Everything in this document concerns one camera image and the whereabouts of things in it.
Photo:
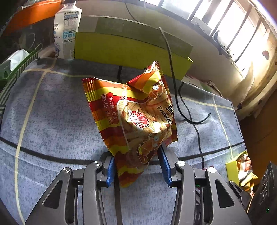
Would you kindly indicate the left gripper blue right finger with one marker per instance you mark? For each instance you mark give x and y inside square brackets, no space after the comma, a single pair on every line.
[219,203]

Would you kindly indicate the striped prawn cracker bag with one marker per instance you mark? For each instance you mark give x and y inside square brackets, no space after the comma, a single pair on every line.
[134,119]

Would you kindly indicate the yellow-green cardboard tray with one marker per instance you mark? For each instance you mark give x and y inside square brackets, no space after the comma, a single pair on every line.
[232,168]

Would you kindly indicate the white label drink bottle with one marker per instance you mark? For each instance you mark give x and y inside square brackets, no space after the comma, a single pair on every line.
[65,27]

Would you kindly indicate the spotted cream curtain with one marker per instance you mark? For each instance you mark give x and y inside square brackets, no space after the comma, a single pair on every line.
[254,90]

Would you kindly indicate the green striped tissue box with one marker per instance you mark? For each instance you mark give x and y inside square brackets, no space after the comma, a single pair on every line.
[13,67]

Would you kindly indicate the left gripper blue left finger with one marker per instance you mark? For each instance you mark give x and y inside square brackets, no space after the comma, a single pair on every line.
[58,204]

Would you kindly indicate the white orange snack bag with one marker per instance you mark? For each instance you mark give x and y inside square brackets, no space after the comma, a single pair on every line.
[244,166]

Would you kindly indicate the golden chip bag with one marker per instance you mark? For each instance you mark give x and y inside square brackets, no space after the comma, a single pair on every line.
[247,184]

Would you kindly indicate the yellow-green box at window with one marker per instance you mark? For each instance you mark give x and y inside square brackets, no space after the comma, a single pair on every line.
[127,43]

